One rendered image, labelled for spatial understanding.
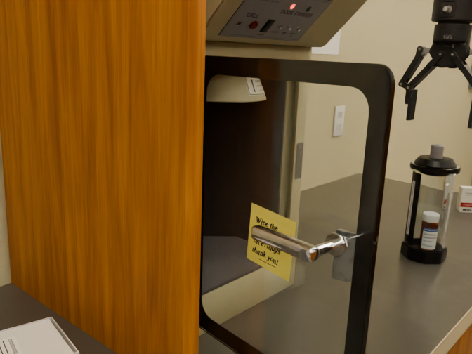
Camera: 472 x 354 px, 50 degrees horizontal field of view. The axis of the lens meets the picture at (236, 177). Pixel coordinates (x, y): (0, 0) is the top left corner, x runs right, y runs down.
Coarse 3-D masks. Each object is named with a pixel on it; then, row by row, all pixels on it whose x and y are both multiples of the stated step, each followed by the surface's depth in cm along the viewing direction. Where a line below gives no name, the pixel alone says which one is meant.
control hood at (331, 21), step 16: (208, 0) 64; (224, 0) 63; (240, 0) 64; (336, 0) 78; (352, 0) 81; (208, 16) 65; (224, 16) 66; (320, 16) 80; (336, 16) 83; (208, 32) 67; (320, 32) 84; (336, 32) 88
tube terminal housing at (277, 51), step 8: (208, 48) 72; (216, 48) 73; (224, 48) 75; (232, 48) 76; (240, 48) 77; (248, 48) 79; (256, 48) 80; (264, 48) 82; (272, 48) 83; (280, 48) 85; (288, 48) 86; (296, 48) 88; (304, 48) 90; (240, 56) 78; (248, 56) 79; (256, 56) 80; (264, 56) 82; (272, 56) 83; (280, 56) 85; (288, 56) 87; (296, 56) 89; (304, 56) 91
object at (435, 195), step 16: (432, 176) 111; (448, 176) 111; (432, 192) 112; (448, 192) 112; (432, 208) 113; (448, 208) 114; (416, 224) 116; (432, 224) 114; (448, 224) 116; (416, 240) 116; (432, 240) 114
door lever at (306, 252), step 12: (252, 228) 56; (264, 228) 55; (264, 240) 55; (276, 240) 53; (288, 240) 52; (300, 240) 52; (336, 240) 53; (288, 252) 52; (300, 252) 50; (312, 252) 50; (324, 252) 52; (336, 252) 53
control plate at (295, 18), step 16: (256, 0) 66; (272, 0) 68; (288, 0) 70; (304, 0) 73; (320, 0) 75; (240, 16) 67; (256, 16) 69; (272, 16) 72; (288, 16) 74; (304, 16) 77; (224, 32) 69; (240, 32) 71; (256, 32) 73; (272, 32) 76; (288, 32) 78; (304, 32) 81
